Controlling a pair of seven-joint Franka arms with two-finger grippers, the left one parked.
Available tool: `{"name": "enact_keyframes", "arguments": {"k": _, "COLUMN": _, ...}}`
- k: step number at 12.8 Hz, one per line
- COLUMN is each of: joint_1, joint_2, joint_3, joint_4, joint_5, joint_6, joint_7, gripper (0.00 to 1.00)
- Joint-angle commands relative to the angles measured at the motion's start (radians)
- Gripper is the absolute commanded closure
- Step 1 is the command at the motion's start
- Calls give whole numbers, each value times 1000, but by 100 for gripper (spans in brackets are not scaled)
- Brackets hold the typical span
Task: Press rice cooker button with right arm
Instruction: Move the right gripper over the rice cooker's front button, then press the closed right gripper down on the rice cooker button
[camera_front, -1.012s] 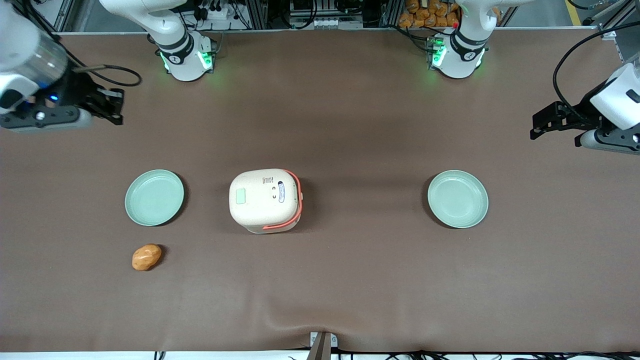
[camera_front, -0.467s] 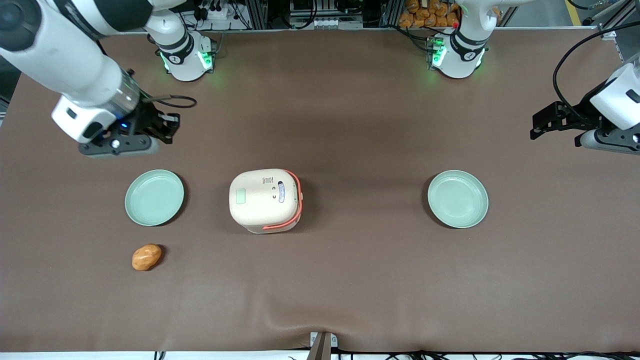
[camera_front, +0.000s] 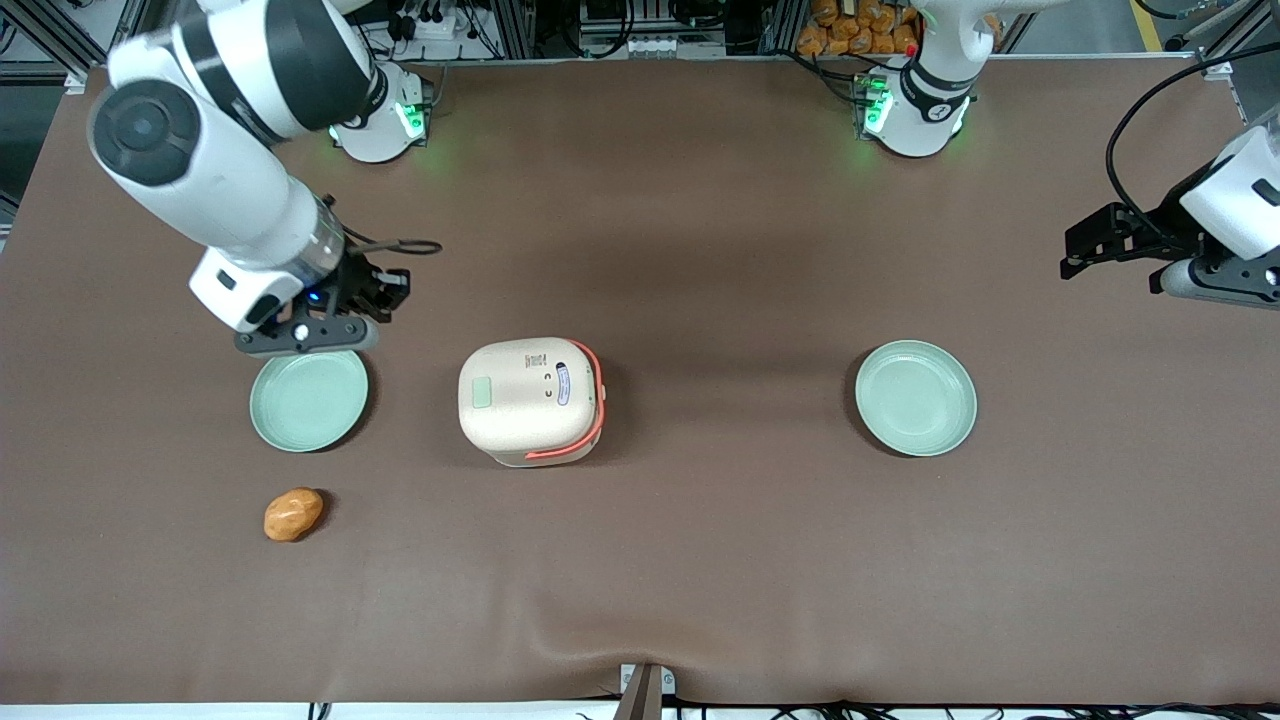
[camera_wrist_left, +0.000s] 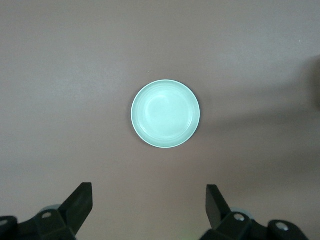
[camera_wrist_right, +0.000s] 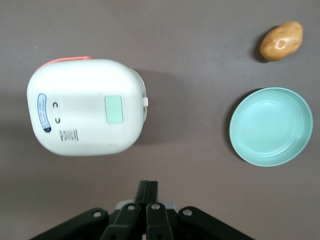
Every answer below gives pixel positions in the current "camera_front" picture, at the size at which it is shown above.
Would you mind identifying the mint green round plate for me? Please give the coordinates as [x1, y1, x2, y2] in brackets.
[249, 349, 370, 454]
[854, 340, 979, 458]

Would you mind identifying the brown potato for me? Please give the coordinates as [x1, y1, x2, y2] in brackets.
[264, 487, 326, 544]

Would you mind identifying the white power strip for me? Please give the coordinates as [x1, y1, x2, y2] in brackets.
[395, 5, 483, 43]

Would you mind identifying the pile of orange bread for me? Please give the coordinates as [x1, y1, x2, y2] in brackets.
[865, 0, 921, 53]

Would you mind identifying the brown table cloth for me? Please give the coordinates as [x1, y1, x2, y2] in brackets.
[0, 55, 1280, 707]

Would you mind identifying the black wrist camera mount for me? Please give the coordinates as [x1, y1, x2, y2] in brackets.
[322, 250, 412, 324]
[1060, 200, 1203, 282]

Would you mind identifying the thin black cable loop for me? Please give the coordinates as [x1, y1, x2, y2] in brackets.
[345, 236, 444, 258]

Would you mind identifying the long black arm cable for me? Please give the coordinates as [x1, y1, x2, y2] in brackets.
[1104, 45, 1280, 237]

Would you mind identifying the aluminium frame strut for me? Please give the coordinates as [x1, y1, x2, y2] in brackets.
[0, 0, 136, 83]

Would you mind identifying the aluminium frame post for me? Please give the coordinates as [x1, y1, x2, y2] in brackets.
[498, 0, 538, 58]

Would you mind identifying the metal table edge bracket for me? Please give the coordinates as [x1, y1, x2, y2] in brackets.
[618, 663, 678, 720]

